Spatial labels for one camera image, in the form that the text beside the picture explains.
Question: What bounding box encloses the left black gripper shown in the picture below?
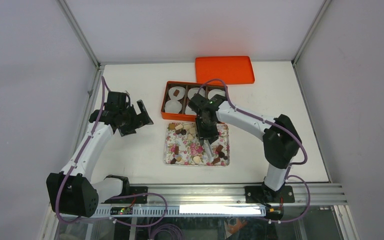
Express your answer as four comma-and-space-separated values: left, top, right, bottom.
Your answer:
118, 100, 153, 136

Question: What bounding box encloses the brown rectangular chocolate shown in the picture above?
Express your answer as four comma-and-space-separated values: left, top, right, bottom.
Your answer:
173, 89, 180, 97

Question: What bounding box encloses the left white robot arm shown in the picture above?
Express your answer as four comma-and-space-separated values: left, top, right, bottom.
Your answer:
46, 91, 154, 218

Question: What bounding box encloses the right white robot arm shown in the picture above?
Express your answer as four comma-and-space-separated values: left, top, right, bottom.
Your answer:
188, 94, 302, 203

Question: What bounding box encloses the brown chocolate lower right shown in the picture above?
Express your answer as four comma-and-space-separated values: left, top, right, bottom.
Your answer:
215, 145, 224, 153

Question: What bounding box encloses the white heart chocolate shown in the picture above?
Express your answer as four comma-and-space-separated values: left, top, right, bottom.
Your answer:
192, 156, 202, 165

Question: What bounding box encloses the brown chocolate tray corner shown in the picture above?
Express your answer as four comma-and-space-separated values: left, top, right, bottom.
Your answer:
211, 157, 221, 165

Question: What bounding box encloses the orange chocolate box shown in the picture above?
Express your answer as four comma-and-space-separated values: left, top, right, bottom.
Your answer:
160, 81, 226, 122

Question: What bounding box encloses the floral tray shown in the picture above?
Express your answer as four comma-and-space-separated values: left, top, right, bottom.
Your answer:
163, 122, 230, 167

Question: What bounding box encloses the orange box lid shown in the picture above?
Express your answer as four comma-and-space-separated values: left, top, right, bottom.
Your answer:
195, 56, 255, 85

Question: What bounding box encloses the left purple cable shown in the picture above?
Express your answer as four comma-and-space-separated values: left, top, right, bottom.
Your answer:
54, 76, 112, 223

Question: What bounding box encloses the purple cable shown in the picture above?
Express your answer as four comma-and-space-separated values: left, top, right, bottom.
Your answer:
196, 78, 311, 223
54, 76, 112, 223

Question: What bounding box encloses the aluminium frame rail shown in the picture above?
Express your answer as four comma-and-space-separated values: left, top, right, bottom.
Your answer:
93, 182, 348, 218

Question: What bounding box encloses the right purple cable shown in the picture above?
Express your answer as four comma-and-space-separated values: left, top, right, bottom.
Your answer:
196, 78, 311, 223

